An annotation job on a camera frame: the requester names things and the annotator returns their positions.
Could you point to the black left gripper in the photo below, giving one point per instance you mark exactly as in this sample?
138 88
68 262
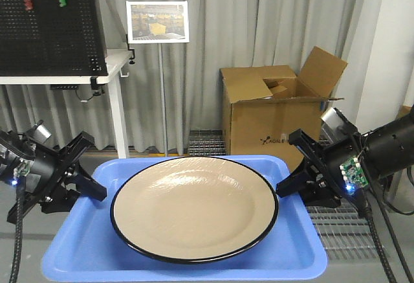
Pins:
45 162

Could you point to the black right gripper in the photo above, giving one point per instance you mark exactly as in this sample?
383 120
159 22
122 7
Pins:
326 187

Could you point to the blue plastic tray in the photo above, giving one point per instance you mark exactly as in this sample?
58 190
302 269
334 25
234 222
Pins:
87 249

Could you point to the beige plate black rim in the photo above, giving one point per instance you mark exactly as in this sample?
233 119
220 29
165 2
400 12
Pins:
194 209

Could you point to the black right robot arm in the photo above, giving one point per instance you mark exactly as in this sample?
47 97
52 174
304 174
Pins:
388 149

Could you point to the green right circuit board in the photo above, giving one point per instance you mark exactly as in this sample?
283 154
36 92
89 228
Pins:
353 173

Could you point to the green circuit board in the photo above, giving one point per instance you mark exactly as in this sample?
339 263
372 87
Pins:
22 169
353 173

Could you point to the green left circuit board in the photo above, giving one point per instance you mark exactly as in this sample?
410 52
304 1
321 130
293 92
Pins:
22 169

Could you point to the brown cardboard box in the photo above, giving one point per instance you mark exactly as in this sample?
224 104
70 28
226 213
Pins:
262 106

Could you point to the metal floor grate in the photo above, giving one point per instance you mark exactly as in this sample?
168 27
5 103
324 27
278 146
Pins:
343 234

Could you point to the black pegboard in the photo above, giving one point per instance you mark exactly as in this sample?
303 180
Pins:
51 38

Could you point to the picture sign on stand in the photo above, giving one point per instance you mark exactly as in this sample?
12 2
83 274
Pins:
158 22

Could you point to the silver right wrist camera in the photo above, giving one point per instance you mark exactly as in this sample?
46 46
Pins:
332 120

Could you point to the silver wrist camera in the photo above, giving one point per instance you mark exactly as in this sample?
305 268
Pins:
332 120
40 132

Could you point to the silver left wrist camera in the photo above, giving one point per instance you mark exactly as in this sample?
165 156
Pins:
40 132

